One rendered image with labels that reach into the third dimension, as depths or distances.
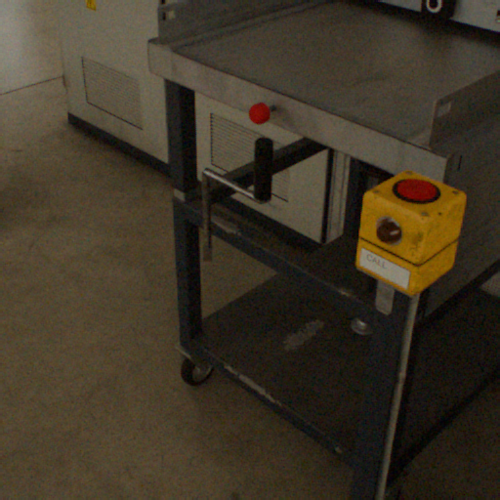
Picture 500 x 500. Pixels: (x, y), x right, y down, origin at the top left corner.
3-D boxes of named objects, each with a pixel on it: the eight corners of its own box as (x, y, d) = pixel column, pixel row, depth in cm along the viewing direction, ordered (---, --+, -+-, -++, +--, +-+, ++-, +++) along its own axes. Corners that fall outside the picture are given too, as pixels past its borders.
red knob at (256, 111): (261, 129, 112) (261, 108, 110) (245, 122, 114) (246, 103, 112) (280, 120, 115) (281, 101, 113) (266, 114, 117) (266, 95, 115)
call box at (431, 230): (412, 300, 78) (427, 219, 72) (353, 269, 83) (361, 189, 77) (453, 270, 83) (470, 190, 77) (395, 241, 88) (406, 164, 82)
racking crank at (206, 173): (197, 259, 141) (192, 114, 124) (209, 253, 143) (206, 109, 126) (260, 298, 131) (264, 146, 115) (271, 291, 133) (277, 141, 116)
